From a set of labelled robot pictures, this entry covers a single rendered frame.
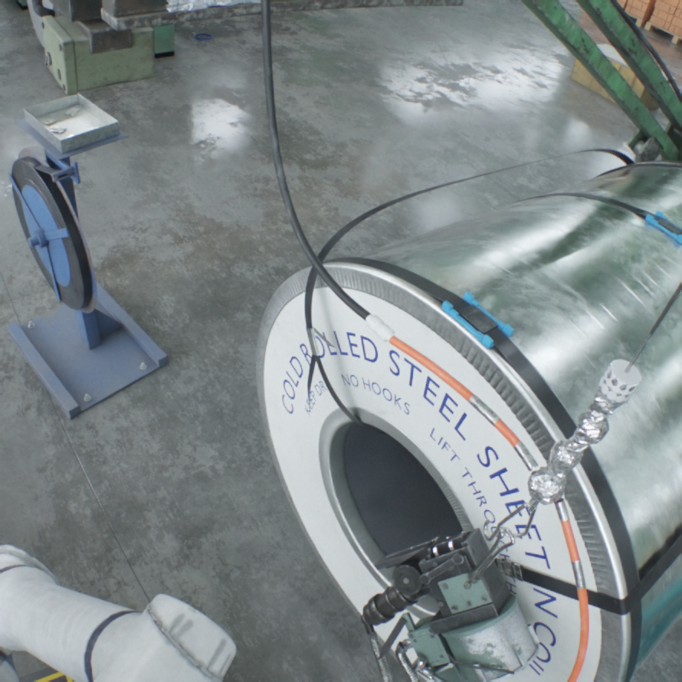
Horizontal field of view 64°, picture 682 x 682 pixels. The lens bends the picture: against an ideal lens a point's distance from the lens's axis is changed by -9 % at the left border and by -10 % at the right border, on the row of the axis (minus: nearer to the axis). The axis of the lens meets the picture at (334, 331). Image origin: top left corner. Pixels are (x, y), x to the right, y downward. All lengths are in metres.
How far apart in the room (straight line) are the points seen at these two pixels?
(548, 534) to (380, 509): 0.73
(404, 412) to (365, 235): 2.40
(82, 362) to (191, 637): 2.12
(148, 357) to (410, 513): 1.44
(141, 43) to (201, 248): 2.03
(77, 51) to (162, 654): 1.09
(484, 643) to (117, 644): 0.60
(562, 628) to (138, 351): 2.10
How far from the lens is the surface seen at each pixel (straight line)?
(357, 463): 1.60
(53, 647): 0.89
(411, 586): 1.13
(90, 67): 1.34
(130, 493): 2.30
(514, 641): 1.08
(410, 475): 1.71
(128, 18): 1.00
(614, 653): 1.10
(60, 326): 2.89
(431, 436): 1.11
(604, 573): 0.98
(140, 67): 1.38
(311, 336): 1.21
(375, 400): 1.21
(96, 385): 2.61
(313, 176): 3.95
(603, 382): 0.64
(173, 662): 0.69
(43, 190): 2.16
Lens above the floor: 1.98
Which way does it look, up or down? 44 degrees down
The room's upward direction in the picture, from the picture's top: 11 degrees clockwise
